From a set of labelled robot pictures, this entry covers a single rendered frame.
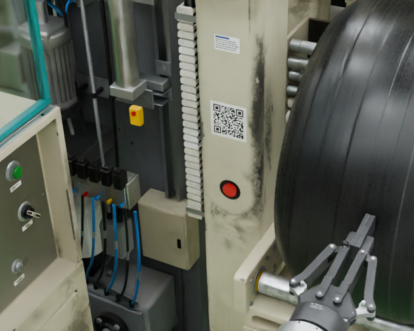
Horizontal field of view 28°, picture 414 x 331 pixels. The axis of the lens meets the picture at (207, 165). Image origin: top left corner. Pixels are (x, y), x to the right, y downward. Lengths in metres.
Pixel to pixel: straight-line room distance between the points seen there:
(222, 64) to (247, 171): 0.23
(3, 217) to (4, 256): 0.08
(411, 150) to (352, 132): 0.09
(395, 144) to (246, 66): 0.35
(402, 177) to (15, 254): 0.77
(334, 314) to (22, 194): 0.71
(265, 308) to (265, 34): 0.55
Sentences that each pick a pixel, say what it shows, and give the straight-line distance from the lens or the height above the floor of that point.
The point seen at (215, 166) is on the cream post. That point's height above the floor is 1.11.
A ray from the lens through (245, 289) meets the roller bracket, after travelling 1.62.
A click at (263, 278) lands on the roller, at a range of 1.64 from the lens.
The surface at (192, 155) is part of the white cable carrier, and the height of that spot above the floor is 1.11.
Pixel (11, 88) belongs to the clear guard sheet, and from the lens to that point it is 1.46.
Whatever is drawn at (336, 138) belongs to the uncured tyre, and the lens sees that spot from 1.27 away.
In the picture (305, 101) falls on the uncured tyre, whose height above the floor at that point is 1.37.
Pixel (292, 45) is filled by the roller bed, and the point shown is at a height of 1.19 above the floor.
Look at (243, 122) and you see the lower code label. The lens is 1.53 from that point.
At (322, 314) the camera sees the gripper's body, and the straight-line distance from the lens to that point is 1.11.
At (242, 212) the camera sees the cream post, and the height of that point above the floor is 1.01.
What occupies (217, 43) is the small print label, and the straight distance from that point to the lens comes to 1.48.
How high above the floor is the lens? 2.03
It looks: 34 degrees down
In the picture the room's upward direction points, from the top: 2 degrees counter-clockwise
